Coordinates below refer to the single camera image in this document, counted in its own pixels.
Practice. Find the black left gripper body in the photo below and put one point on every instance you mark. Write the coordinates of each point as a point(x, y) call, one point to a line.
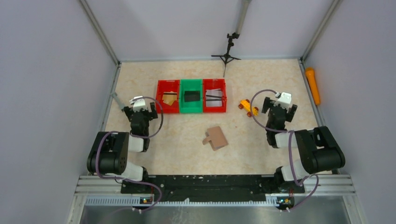
point(147, 118)

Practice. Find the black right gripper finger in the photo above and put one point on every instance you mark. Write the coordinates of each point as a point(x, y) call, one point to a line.
point(267, 104)
point(291, 112)

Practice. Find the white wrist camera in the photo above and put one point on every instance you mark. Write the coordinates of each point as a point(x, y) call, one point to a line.
point(283, 100)
point(138, 104)

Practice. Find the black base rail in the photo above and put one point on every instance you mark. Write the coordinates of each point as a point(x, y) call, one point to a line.
point(266, 184)

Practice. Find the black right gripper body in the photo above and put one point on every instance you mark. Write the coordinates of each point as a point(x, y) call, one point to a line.
point(267, 126)

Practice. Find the gold card with stripe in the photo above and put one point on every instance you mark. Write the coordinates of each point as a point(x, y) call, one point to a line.
point(169, 93)

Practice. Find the grey silver card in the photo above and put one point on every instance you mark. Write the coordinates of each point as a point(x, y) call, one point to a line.
point(214, 92)

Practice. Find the card with black stripe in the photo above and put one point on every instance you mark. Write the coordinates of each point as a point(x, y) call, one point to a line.
point(213, 98)

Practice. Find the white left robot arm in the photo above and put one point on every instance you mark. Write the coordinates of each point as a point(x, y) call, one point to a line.
point(109, 153)

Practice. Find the left red plastic bin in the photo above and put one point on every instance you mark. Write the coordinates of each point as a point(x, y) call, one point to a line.
point(168, 86)

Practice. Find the grey small tool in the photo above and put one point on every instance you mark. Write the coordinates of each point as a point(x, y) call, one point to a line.
point(121, 105)

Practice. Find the white card in bin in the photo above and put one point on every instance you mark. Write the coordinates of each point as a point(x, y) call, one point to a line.
point(213, 103)

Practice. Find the black card in green bin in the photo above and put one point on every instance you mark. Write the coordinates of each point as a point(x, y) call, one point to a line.
point(192, 96)

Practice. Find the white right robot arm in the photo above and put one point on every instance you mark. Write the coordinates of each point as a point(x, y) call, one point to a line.
point(317, 148)

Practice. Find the red plastic bin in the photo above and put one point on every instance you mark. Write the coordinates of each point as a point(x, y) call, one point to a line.
point(168, 86)
point(209, 84)

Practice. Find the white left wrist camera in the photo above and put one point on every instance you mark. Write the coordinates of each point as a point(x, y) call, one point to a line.
point(138, 104)

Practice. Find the black camera tripod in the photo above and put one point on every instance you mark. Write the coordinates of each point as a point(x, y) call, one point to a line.
point(226, 58)

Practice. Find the orange flashlight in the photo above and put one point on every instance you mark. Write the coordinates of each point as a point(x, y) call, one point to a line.
point(310, 76)

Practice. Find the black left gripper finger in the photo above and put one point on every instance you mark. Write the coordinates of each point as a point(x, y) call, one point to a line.
point(128, 111)
point(153, 114)

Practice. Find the yellow toy brick car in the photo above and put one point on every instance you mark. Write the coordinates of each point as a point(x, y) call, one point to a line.
point(245, 105)

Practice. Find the right red plastic bin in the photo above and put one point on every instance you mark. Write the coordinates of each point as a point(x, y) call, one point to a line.
point(209, 84)

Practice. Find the green plastic bin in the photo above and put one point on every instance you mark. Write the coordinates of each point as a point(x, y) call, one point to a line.
point(195, 106)

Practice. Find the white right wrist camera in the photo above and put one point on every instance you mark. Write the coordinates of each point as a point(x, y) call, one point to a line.
point(283, 100)

